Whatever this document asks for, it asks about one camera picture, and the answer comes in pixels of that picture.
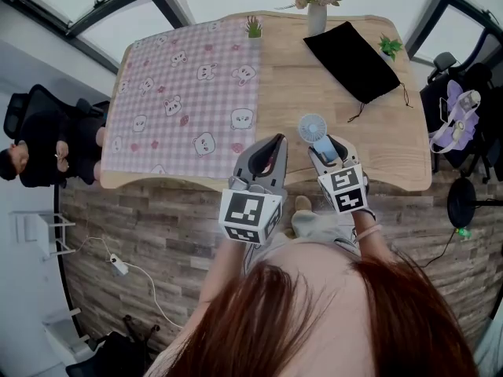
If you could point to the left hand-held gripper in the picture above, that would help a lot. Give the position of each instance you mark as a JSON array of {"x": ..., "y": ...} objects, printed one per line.
[{"x": 247, "y": 214}]

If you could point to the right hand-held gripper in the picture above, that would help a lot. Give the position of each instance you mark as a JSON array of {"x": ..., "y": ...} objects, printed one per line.
[{"x": 346, "y": 191}]

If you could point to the small blue handheld fan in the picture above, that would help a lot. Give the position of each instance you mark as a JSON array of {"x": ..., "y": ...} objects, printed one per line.
[{"x": 312, "y": 128}]

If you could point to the person's right forearm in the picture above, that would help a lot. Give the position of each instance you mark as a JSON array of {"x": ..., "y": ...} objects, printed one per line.
[{"x": 375, "y": 247}]

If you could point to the person's left forearm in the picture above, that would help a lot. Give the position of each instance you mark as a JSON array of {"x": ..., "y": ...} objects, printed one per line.
[{"x": 224, "y": 273}]

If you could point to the wooden table with checkered cloth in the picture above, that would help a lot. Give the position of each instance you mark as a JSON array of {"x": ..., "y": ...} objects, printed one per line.
[{"x": 314, "y": 92}]

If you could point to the person's tan shoe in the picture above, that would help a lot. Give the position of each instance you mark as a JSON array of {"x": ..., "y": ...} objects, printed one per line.
[
  {"x": 289, "y": 233},
  {"x": 303, "y": 203}
]

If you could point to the person's light trousers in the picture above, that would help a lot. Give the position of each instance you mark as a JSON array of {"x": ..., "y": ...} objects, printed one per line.
[{"x": 318, "y": 226}]

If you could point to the pink wrist band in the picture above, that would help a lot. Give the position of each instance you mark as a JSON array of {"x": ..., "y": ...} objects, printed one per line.
[{"x": 367, "y": 233}]

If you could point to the pink checked bear tablecloth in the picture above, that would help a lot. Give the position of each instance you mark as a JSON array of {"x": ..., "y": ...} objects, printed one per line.
[{"x": 181, "y": 100}]

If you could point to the black mesh office chair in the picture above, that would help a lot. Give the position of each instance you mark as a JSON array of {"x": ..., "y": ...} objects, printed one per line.
[{"x": 428, "y": 104}]

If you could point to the white smartphone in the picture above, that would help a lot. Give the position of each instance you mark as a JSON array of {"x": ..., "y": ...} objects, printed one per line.
[{"x": 443, "y": 110}]

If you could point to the small leafy potted plant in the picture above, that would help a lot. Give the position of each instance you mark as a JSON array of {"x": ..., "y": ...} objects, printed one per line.
[{"x": 390, "y": 46}]

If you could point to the person's pink top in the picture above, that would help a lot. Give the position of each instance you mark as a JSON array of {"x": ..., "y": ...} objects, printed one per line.
[{"x": 314, "y": 289}]

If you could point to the purple bag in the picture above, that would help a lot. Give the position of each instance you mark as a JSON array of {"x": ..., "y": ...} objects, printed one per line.
[{"x": 465, "y": 136}]

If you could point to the black round-base stand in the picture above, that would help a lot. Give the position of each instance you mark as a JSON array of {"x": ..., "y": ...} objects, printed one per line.
[{"x": 461, "y": 202}]

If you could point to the white vase with flowers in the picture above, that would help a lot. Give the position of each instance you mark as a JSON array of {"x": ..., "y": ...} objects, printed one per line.
[{"x": 316, "y": 18}]

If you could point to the small spiky potted plant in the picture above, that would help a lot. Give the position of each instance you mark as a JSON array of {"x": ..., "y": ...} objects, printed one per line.
[{"x": 254, "y": 28}]

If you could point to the small green object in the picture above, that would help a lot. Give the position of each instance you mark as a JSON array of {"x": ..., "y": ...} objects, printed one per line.
[{"x": 463, "y": 233}]

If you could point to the white metal shelf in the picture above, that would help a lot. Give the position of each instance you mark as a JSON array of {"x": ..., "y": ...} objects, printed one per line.
[{"x": 33, "y": 230}]

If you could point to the black swivel chair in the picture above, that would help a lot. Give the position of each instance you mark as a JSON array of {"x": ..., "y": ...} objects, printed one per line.
[{"x": 110, "y": 356}]

